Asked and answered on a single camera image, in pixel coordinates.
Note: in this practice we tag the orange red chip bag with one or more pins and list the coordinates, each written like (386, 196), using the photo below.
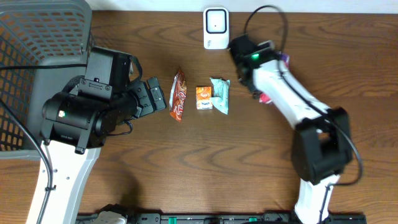
(178, 96)

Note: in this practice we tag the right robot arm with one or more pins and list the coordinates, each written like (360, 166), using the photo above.
(321, 145)

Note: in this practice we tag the purple red snack packet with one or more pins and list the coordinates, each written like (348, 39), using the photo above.
(264, 98)

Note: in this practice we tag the grey plastic mesh basket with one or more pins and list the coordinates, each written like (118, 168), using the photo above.
(44, 44)

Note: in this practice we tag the small orange box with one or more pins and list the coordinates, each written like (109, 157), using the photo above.
(203, 98)

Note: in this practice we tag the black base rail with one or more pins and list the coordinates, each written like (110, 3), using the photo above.
(118, 214)

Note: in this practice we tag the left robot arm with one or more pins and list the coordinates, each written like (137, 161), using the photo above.
(74, 130)

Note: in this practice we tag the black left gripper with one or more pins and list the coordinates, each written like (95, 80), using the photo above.
(149, 98)

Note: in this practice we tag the teal packet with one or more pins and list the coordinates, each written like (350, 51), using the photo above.
(220, 98)

